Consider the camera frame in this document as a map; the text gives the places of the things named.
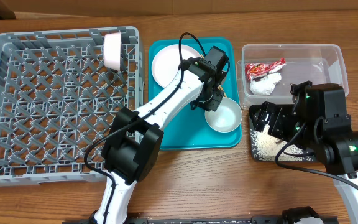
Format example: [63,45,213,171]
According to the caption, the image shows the grey dishwasher rack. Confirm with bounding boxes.
[0,26,145,187]

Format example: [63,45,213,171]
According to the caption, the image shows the white rice grains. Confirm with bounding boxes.
[250,129,314,162]

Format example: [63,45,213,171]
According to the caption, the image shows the clear plastic bin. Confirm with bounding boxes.
[236,44,349,110]

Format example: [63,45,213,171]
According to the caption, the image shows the large white plate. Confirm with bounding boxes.
[150,44,202,89]

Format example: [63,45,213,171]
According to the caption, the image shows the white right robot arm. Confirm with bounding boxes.
[249,81,358,223]

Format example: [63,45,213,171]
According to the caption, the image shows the grey bowl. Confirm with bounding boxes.
[204,98,242,133]

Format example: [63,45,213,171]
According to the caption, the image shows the black tray bin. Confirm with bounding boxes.
[249,105,316,162]

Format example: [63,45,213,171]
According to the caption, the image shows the small white bowl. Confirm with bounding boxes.
[103,32,121,71]

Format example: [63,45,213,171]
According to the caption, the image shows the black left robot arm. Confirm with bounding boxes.
[89,47,230,223]

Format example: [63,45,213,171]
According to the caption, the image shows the wooden chopstick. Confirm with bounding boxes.
[200,55,227,98]

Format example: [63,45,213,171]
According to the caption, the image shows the red snack wrapper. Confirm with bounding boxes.
[245,58,286,81]

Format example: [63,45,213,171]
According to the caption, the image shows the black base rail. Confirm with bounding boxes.
[113,215,338,224]

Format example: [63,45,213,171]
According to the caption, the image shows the white tissue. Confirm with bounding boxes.
[250,72,282,95]

